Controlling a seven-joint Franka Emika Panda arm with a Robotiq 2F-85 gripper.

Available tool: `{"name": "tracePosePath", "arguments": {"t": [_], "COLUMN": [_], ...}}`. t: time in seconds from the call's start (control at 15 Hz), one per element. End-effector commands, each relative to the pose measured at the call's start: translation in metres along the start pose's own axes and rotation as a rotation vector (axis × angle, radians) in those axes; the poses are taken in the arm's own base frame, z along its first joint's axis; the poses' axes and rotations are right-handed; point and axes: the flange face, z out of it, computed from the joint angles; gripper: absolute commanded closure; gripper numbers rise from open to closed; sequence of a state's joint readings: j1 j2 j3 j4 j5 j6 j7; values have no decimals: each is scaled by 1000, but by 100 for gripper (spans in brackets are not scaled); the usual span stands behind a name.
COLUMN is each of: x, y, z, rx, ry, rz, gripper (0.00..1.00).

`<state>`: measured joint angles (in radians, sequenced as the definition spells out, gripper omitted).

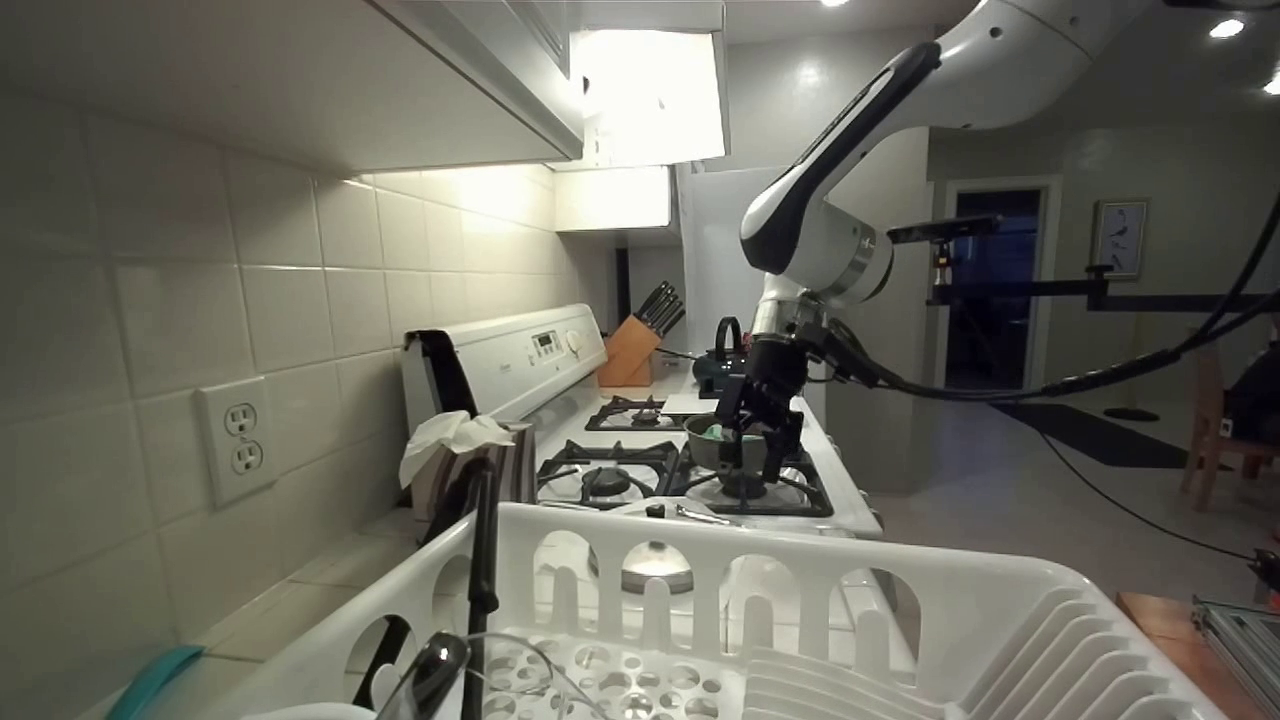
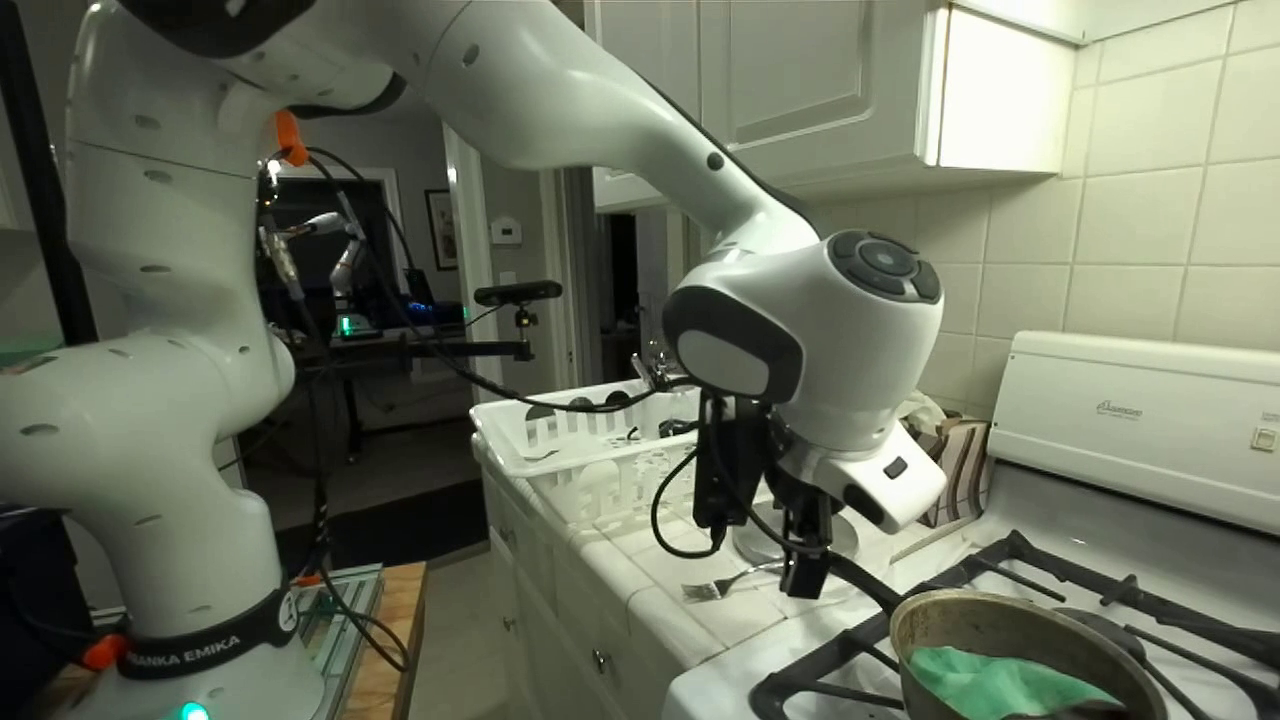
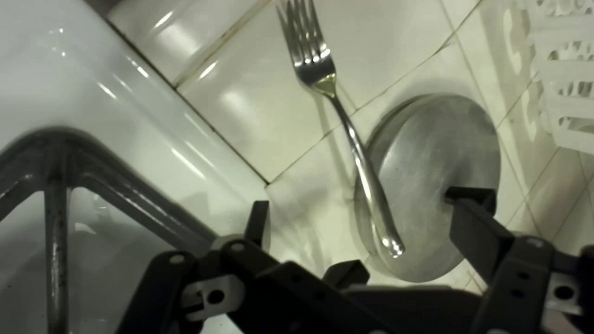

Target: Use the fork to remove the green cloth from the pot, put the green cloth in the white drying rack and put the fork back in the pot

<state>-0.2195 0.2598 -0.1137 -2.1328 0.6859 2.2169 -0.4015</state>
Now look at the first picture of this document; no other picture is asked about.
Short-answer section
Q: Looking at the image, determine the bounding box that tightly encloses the thin black cable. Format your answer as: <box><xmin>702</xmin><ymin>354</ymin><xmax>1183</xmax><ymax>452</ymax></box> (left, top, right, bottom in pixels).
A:
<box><xmin>1031</xmin><ymin>425</ymin><xmax>1264</xmax><ymax>567</ymax></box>

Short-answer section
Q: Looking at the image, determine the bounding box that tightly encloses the wooden knife block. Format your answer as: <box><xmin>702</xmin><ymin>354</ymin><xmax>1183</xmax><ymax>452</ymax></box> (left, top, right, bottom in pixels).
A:
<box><xmin>594</xmin><ymin>313</ymin><xmax>663</xmax><ymax>391</ymax></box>

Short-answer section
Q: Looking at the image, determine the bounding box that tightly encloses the glass lid black knob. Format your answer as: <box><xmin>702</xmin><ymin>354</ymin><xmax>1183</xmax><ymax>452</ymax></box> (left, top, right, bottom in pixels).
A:
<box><xmin>376</xmin><ymin>627</ymin><xmax>613</xmax><ymax>720</ymax></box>

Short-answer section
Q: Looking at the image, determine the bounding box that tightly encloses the white upper cabinet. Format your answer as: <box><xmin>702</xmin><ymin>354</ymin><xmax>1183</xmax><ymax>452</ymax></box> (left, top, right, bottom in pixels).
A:
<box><xmin>0</xmin><ymin>0</ymin><xmax>591</xmax><ymax>175</ymax></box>
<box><xmin>565</xmin><ymin>24</ymin><xmax>732</xmax><ymax>173</ymax></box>

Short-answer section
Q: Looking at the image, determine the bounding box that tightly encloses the white gas stove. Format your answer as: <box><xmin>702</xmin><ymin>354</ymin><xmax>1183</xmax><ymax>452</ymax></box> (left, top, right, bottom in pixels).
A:
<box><xmin>397</xmin><ymin>300</ymin><xmax>887</xmax><ymax>544</ymax></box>

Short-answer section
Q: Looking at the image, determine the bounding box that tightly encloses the framed wall picture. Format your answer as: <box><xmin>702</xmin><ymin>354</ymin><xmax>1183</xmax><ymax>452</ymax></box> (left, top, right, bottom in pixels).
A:
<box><xmin>1086</xmin><ymin>198</ymin><xmax>1155</xmax><ymax>280</ymax></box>

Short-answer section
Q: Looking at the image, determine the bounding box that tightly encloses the white refrigerator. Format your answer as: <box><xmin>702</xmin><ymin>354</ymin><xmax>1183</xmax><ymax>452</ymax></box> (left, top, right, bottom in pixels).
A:
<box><xmin>673</xmin><ymin>159</ymin><xmax>814</xmax><ymax>391</ymax></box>

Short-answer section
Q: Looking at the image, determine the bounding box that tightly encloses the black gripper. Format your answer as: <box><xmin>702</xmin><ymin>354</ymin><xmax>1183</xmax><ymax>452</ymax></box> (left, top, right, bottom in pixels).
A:
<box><xmin>723</xmin><ymin>330</ymin><xmax>814</xmax><ymax>471</ymax></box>

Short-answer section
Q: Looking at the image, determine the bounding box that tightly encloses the white wall outlet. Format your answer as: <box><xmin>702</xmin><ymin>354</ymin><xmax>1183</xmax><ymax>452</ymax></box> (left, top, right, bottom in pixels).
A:
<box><xmin>197</xmin><ymin>372</ymin><xmax>283</xmax><ymax>513</ymax></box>

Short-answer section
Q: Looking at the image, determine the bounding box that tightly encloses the round metal pot lid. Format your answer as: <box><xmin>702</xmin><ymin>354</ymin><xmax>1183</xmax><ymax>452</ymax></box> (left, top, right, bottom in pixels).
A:
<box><xmin>615</xmin><ymin>538</ymin><xmax>701</xmax><ymax>601</ymax></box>

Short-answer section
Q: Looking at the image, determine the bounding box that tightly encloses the white cutting board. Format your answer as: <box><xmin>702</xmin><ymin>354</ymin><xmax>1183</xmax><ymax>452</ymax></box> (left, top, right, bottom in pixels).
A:
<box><xmin>658</xmin><ymin>375</ymin><xmax>811</xmax><ymax>421</ymax></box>

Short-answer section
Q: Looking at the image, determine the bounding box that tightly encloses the metal base plate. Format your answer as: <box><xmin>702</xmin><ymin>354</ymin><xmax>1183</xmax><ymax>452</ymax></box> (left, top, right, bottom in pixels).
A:
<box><xmin>1186</xmin><ymin>597</ymin><xmax>1280</xmax><ymax>675</ymax></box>

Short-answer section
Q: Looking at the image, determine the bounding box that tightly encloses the wooden chair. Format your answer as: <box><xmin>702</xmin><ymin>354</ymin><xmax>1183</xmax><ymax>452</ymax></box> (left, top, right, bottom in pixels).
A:
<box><xmin>1175</xmin><ymin>326</ymin><xmax>1280</xmax><ymax>518</ymax></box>

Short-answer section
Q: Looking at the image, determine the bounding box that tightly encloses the dark floor mat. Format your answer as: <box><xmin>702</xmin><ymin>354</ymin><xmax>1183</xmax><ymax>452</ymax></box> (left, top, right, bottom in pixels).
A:
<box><xmin>996</xmin><ymin>396</ymin><xmax>1192</xmax><ymax>471</ymax></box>

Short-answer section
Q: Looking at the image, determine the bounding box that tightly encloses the white door frame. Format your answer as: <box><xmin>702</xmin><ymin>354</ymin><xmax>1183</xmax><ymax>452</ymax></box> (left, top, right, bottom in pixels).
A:
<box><xmin>928</xmin><ymin>175</ymin><xmax>1069</xmax><ymax>396</ymax></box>

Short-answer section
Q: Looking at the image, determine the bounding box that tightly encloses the black camera boom stand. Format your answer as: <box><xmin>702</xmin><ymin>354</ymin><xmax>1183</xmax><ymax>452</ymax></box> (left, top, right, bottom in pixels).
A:
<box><xmin>885</xmin><ymin>215</ymin><xmax>1280</xmax><ymax>319</ymax></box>

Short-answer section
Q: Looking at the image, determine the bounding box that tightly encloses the thick black cable bundle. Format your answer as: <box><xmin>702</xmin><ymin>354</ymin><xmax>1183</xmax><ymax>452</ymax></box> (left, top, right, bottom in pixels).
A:
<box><xmin>811</xmin><ymin>198</ymin><xmax>1280</xmax><ymax>407</ymax></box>

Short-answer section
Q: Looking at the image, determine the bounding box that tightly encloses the white plastic dish rack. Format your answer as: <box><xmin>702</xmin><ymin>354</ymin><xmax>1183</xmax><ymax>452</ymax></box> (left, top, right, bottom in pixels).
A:
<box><xmin>197</xmin><ymin>496</ymin><xmax>1224</xmax><ymax>720</ymax></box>

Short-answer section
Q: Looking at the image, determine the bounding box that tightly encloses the wooden platform board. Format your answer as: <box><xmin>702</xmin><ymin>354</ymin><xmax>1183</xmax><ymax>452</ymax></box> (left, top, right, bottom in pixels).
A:
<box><xmin>1115</xmin><ymin>587</ymin><xmax>1280</xmax><ymax>720</ymax></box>

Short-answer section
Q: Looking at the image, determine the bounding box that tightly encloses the black long utensil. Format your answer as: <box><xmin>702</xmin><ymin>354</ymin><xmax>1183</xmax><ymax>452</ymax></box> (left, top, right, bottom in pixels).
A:
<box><xmin>454</xmin><ymin>457</ymin><xmax>502</xmax><ymax>720</ymax></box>

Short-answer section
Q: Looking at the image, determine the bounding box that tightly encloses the white crumpled cloth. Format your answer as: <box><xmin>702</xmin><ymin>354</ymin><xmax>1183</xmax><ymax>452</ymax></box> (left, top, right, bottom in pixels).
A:
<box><xmin>397</xmin><ymin>407</ymin><xmax>521</xmax><ymax>492</ymax></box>

